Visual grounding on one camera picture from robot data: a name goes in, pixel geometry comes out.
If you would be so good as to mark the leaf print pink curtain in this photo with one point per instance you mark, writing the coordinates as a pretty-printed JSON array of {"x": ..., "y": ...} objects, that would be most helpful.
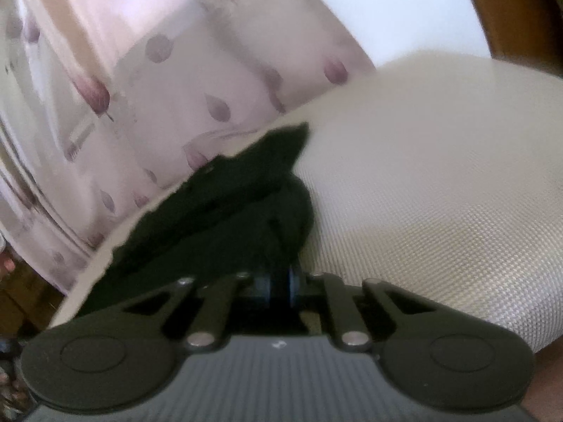
[{"x": 145, "y": 96}]

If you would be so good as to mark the brown wooden door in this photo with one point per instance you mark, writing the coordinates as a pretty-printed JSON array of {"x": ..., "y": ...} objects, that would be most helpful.
[{"x": 523, "y": 9}]

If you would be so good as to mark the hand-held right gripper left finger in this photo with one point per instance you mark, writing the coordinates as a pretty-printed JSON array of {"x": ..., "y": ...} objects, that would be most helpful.
[{"x": 263, "y": 291}]

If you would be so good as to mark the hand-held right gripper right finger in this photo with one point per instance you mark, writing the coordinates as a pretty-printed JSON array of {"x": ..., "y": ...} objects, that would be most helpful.
[{"x": 293, "y": 288}]

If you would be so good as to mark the small black garment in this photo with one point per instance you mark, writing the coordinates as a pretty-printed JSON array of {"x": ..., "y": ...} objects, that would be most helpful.
[{"x": 228, "y": 224}]

